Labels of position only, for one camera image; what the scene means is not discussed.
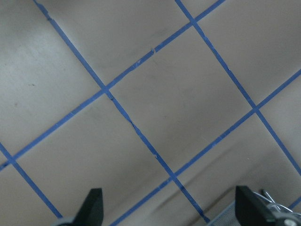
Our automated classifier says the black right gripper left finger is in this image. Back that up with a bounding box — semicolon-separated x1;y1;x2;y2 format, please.
72;188;104;226

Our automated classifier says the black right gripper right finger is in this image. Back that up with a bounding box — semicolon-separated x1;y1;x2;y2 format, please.
236;186;282;226

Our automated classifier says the metal wire mesh shelf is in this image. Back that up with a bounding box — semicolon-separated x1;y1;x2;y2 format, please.
209;189;301;226

